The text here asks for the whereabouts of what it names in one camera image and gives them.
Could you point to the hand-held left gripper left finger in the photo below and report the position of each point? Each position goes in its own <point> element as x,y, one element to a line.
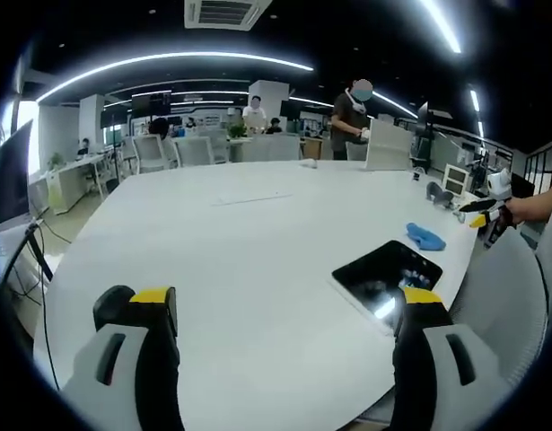
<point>123,368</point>

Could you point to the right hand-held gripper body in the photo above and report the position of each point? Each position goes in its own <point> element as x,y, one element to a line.
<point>499,184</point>

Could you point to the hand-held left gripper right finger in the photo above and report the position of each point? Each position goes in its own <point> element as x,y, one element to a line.
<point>437,359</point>

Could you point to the blue cleaning cloth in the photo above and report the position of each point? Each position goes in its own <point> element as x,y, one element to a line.
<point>426,238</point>

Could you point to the black tablet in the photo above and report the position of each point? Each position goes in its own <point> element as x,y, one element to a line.
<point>383,271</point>

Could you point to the person's right hand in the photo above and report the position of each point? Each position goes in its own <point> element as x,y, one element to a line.
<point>520,210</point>

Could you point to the white framed box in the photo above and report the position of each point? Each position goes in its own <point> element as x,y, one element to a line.
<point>455,179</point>

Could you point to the grey curved object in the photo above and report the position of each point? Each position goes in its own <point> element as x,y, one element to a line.
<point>439,195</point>

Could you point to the person's grey clothing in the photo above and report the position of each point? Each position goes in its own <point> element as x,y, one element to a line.
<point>551,249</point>

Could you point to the grey mesh office chair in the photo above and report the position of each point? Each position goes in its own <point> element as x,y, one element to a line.
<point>504,305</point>

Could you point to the white upright board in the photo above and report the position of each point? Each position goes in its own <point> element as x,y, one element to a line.
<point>388,148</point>

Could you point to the small white object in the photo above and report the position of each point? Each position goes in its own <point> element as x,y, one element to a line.
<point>309,164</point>

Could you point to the white side desk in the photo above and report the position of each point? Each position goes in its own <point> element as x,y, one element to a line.
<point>73,179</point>

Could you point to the white office chair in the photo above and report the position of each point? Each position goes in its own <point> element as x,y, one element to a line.
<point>195,150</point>
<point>150,152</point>

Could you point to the dark computer monitor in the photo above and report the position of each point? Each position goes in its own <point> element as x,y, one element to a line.
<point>11,179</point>

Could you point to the green potted plant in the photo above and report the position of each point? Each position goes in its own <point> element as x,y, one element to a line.
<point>236,131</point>

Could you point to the ceiling air conditioner vent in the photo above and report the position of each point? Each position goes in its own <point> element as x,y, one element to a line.
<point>228,13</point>

